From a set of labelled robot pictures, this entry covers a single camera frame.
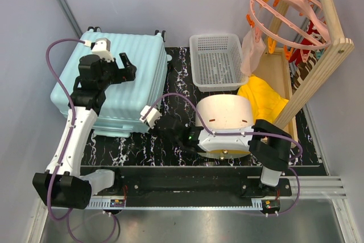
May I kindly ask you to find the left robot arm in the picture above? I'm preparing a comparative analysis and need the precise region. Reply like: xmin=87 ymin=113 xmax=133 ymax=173
xmin=32 ymin=52 xmax=137 ymax=209

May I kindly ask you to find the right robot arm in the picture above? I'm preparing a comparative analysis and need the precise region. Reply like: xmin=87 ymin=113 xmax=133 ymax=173
xmin=155 ymin=116 xmax=293 ymax=196

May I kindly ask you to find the white round drum box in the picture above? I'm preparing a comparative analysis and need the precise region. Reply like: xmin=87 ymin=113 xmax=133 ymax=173
xmin=195 ymin=94 xmax=254 ymax=159

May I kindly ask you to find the white perforated plastic basket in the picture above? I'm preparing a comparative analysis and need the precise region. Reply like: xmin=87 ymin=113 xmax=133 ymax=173
xmin=189 ymin=34 xmax=248 ymax=92

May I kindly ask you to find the wooden tray base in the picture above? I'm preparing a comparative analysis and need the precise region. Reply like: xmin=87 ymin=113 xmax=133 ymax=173
xmin=253 ymin=48 xmax=299 ymax=144

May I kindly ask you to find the purple cable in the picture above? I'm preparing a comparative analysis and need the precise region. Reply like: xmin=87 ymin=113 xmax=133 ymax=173
xmin=45 ymin=38 xmax=120 ymax=243
xmin=140 ymin=92 xmax=303 ymax=217

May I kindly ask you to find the light blue hard-shell suitcase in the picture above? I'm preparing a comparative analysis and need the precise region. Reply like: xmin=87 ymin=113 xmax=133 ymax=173
xmin=49 ymin=26 xmax=168 ymax=138

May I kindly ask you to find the yellow cloth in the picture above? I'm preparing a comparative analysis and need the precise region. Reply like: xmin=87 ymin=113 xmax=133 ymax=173
xmin=237 ymin=75 xmax=288 ymax=123

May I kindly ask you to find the wooden hanger rack frame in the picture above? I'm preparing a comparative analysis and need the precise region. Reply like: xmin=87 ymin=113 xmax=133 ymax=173
xmin=274 ymin=0 xmax=354 ymax=129

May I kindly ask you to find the red cloth item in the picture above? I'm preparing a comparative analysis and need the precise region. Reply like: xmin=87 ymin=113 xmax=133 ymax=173
xmin=288 ymin=21 xmax=325 ymax=65

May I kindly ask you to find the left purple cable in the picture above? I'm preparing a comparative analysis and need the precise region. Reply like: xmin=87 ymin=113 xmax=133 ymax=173
xmin=45 ymin=38 xmax=120 ymax=243

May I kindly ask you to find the pink round clip hanger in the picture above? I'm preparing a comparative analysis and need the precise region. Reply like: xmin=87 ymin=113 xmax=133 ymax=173
xmin=246 ymin=0 xmax=331 ymax=60

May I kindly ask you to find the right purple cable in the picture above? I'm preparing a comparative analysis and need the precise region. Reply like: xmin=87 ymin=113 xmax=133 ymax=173
xmin=140 ymin=92 xmax=303 ymax=217

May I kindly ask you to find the translucent pink plastic bag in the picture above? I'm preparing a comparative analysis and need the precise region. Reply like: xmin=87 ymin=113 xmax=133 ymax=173
xmin=241 ymin=30 xmax=266 ymax=77

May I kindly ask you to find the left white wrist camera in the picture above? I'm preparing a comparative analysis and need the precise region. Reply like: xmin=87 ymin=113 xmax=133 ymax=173
xmin=84 ymin=38 xmax=115 ymax=63

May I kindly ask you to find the black marble pattern mat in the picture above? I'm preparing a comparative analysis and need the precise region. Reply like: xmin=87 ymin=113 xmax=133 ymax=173
xmin=56 ymin=46 xmax=328 ymax=168

